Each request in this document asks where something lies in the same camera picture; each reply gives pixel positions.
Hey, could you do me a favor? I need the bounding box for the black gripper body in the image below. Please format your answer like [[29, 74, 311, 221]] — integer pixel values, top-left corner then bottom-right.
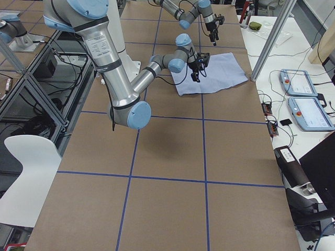
[[188, 59, 203, 76], [205, 21, 218, 36]]

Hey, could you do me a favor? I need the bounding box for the light blue striped shirt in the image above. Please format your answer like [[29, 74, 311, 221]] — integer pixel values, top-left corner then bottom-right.
[[172, 53, 248, 96]]

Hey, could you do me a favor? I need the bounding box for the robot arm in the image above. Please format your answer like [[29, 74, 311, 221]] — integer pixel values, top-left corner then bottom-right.
[[153, 1, 225, 46], [43, 1, 209, 129]]

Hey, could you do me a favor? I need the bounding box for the green pouch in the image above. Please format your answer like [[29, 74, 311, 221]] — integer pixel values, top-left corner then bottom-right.
[[249, 21, 262, 31]]

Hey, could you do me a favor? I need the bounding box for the upper black usb hub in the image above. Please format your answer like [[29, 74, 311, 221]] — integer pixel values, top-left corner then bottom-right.
[[261, 102, 273, 116]]

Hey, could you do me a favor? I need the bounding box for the black usb hub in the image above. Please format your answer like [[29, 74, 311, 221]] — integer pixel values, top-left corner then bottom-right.
[[261, 102, 273, 116], [266, 121, 279, 138]]

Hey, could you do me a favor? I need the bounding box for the lower black usb hub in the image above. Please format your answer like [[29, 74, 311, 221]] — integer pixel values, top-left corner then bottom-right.
[[266, 121, 279, 138]]

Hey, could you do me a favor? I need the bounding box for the upper blue teach pendant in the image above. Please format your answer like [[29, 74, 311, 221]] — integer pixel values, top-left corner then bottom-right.
[[279, 69, 318, 97]]

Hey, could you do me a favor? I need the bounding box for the blue teach pendant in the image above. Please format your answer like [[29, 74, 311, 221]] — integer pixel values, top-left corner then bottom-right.
[[279, 69, 318, 97], [288, 97, 334, 132]]

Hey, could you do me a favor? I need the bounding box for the small black phone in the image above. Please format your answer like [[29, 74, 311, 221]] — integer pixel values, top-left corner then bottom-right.
[[280, 119, 292, 126]]

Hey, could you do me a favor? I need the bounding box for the lower blue teach pendant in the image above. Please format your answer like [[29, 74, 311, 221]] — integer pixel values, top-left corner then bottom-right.
[[288, 97, 334, 132]]

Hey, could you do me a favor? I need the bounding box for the black labelled box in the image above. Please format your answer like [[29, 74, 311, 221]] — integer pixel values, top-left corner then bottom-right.
[[274, 146, 309, 187]]

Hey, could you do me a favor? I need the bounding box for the black monitor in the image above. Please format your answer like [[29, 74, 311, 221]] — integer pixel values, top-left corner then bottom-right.
[[299, 133, 334, 209]]

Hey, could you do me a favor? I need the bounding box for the white chair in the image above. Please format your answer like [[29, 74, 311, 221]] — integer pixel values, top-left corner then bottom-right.
[[1, 135, 62, 227]]

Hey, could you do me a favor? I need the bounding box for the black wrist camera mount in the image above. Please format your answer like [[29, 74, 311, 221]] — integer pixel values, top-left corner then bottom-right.
[[196, 52, 210, 71], [214, 14, 225, 26]]

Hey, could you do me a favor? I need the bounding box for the aluminium frame post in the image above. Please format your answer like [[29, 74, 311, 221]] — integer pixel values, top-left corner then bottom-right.
[[250, 0, 296, 82]]

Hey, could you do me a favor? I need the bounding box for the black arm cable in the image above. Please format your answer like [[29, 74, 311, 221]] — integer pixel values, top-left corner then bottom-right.
[[111, 47, 207, 131]]

